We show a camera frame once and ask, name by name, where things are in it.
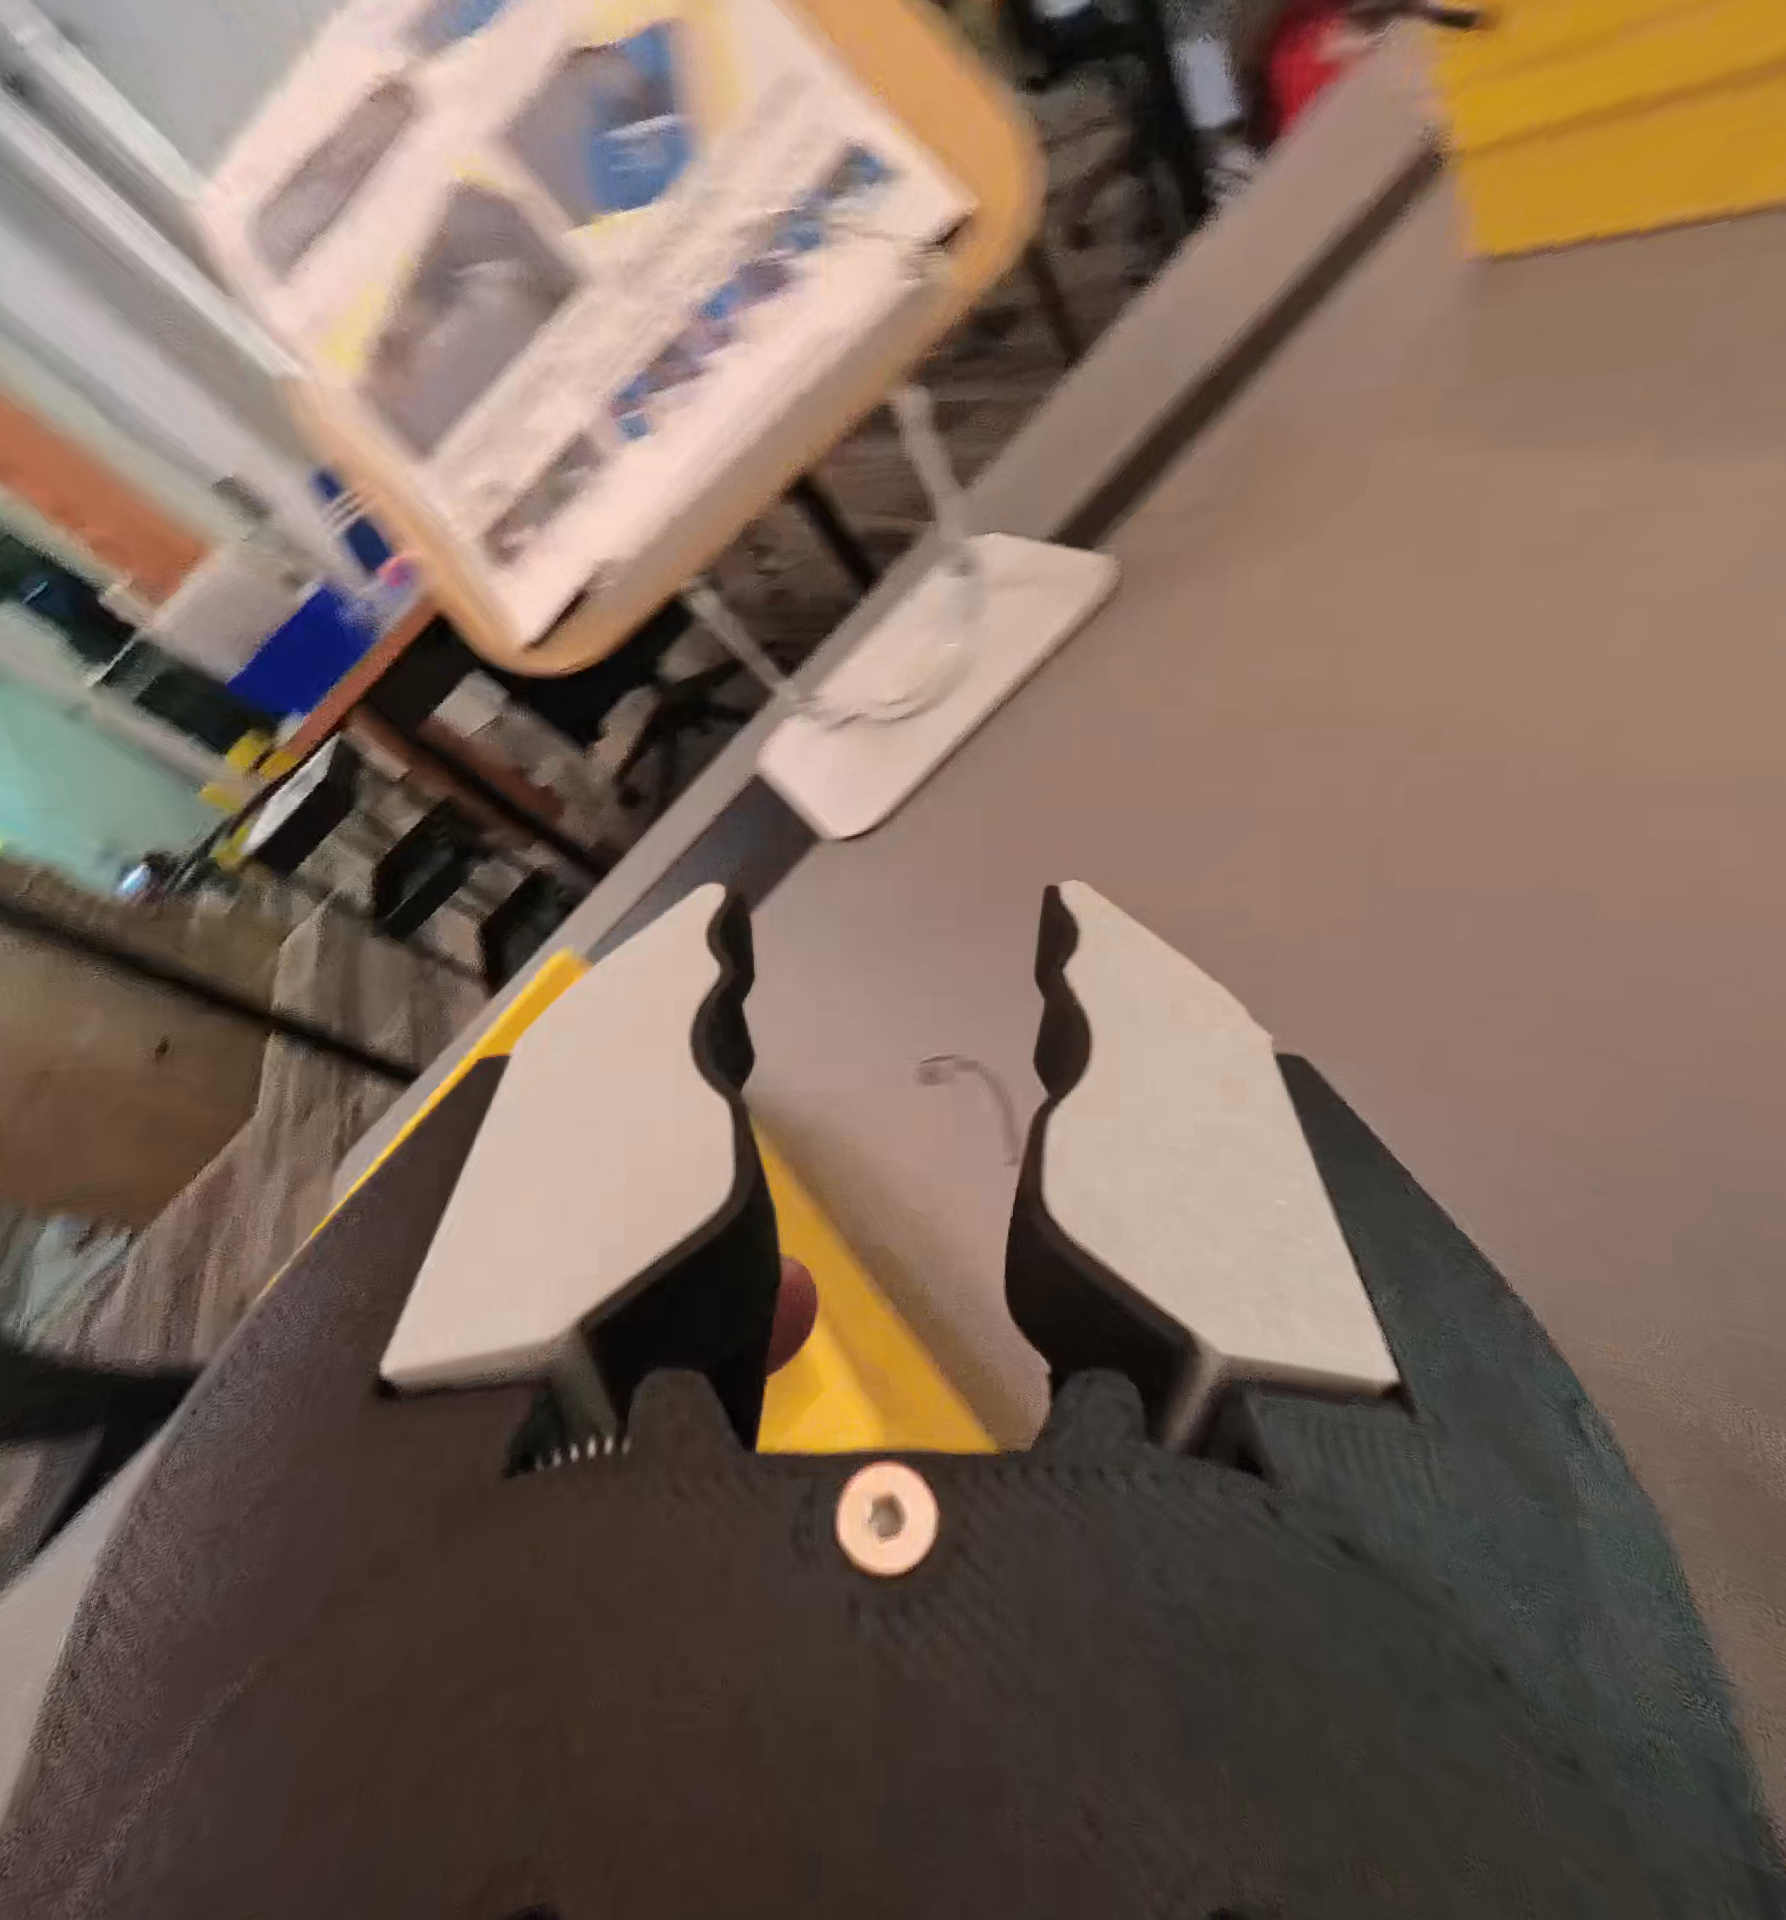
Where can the yellow plastic bin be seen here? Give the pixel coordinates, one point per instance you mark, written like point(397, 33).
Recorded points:
point(864, 1350)
point(1659, 151)

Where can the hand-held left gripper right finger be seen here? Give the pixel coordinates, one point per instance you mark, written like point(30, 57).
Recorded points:
point(1208, 1185)

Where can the blue plastic bin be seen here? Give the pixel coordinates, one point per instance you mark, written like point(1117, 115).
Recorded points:
point(302, 653)

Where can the red container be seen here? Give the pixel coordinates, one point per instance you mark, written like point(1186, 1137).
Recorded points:
point(1305, 61)

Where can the wooden ceiling beam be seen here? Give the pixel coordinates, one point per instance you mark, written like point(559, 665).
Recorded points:
point(55, 466)

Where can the printed instruction board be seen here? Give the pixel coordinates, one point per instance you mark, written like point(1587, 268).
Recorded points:
point(608, 301)

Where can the brown wooden cabinet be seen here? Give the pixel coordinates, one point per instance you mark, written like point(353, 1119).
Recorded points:
point(84, 1081)

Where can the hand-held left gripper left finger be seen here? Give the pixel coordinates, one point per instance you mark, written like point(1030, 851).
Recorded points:
point(580, 1185)

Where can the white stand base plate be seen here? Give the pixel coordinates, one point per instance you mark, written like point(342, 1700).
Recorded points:
point(1013, 600)

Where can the black office chair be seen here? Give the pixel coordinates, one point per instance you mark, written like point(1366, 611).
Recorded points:
point(24, 1380)

